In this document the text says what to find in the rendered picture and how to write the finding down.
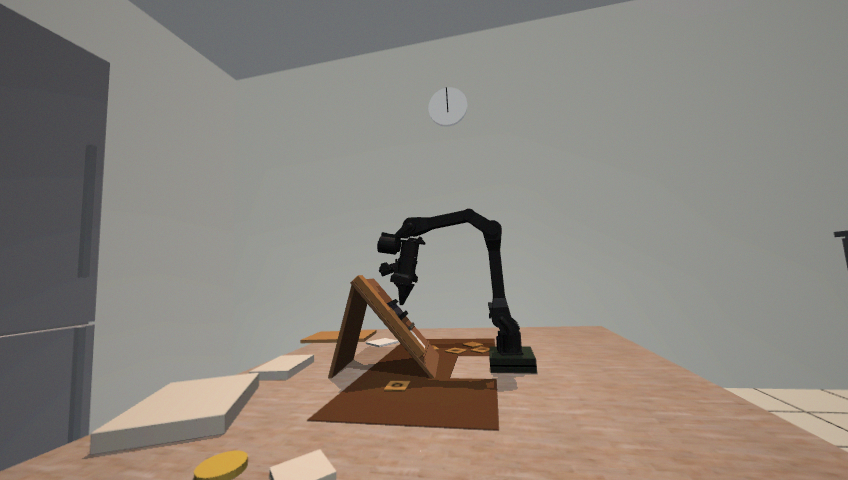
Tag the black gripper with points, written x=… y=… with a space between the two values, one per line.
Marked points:
x=405 y=276

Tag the tan flat rectangular board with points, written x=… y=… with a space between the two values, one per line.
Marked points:
x=332 y=337

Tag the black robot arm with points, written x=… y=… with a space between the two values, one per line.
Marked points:
x=509 y=337

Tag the yellow flat disc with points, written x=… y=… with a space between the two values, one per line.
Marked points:
x=224 y=466

